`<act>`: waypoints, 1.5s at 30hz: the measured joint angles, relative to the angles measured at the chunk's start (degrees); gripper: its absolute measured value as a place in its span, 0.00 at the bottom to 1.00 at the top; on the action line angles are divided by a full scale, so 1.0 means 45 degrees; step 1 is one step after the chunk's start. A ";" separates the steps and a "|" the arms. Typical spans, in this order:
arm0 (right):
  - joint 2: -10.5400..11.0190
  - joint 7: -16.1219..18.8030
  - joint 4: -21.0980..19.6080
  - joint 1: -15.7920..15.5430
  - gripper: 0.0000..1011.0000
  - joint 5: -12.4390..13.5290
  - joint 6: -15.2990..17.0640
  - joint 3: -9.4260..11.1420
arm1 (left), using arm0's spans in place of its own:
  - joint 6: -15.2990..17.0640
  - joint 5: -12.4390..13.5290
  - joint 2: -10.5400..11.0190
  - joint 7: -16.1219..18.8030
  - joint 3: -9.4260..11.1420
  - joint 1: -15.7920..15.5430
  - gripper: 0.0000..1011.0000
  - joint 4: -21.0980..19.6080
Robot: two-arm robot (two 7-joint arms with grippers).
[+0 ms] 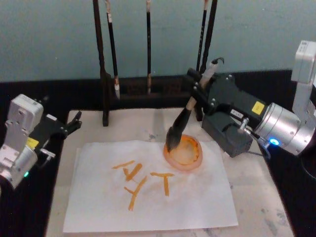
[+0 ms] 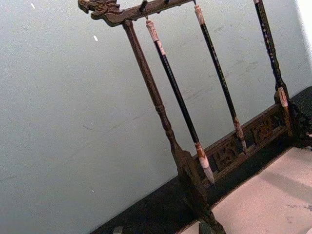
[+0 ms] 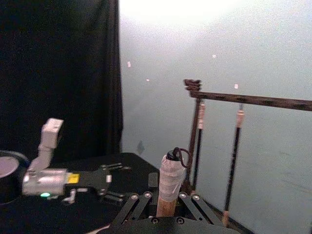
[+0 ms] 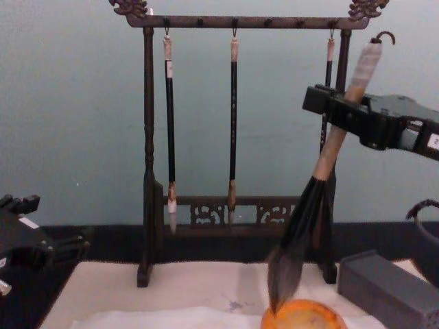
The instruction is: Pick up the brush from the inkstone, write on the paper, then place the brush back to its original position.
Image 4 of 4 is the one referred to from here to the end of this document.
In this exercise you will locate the white felt mat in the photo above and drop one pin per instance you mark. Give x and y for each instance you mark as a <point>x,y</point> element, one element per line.
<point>171,294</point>

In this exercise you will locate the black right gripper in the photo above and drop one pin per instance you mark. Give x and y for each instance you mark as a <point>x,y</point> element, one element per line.
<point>423,132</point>

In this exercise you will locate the dark carved wooden brush rack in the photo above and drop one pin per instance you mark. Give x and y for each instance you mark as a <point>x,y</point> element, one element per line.
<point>149,137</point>

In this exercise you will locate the black brush with white tip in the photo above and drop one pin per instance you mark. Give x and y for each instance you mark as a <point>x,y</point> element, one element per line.
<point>170,137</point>

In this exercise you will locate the dark grey rectangular box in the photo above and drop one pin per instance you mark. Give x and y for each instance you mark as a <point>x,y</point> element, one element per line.
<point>387,291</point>

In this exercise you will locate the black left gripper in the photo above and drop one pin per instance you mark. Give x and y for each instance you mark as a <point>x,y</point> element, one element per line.
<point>20,245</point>

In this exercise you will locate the thin black hanging brush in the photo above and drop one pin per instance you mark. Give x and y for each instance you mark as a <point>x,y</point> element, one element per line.
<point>328,68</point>

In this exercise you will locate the black brush with brown ferrule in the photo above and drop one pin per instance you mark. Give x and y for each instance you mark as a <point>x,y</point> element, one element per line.
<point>233,137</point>

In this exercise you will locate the large bamboo calligraphy brush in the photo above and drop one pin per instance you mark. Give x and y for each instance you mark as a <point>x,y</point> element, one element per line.
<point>305,219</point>

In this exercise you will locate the orange round ink dish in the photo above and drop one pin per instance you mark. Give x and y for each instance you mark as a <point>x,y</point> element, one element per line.
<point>302,317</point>

